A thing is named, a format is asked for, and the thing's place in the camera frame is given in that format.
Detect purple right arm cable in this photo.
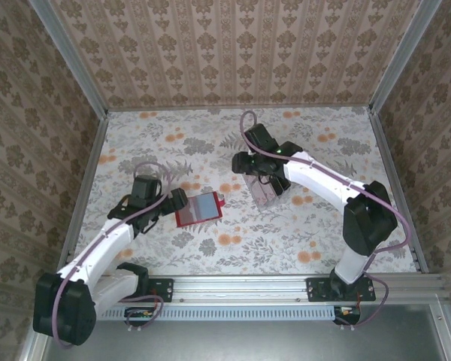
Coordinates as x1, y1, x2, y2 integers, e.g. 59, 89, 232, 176
239, 110, 413, 332

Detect aluminium frame post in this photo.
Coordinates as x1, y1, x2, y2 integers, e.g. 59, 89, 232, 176
368, 0, 443, 116
26, 0, 110, 120

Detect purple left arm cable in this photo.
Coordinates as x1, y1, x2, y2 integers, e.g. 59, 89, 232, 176
54, 162, 173, 349

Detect white slotted cable duct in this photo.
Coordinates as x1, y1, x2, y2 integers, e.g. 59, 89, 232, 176
95, 305, 341, 321

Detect long aluminium mounting rail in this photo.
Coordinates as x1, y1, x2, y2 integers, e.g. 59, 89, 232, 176
43, 274, 451, 305

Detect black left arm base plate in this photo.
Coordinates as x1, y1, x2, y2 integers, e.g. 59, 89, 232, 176
137, 277, 174, 304

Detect aluminium lower frame bar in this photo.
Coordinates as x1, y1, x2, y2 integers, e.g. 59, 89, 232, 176
20, 333, 47, 361
428, 300, 451, 361

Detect red leather card holder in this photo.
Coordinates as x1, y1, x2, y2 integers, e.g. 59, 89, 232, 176
174, 190, 226, 229

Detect black cable connector box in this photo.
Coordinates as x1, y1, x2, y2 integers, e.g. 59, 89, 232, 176
333, 305, 362, 326

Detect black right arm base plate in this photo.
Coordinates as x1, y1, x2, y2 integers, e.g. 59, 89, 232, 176
306, 277, 377, 304

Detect grey metal sheet panel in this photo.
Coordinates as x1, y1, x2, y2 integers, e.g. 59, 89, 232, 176
41, 305, 446, 361

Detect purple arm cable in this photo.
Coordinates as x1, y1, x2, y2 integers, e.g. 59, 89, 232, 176
239, 110, 413, 332
54, 162, 173, 349

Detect aluminium table side rail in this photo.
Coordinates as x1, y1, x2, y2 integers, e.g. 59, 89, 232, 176
55, 111, 112, 278
367, 107, 430, 275

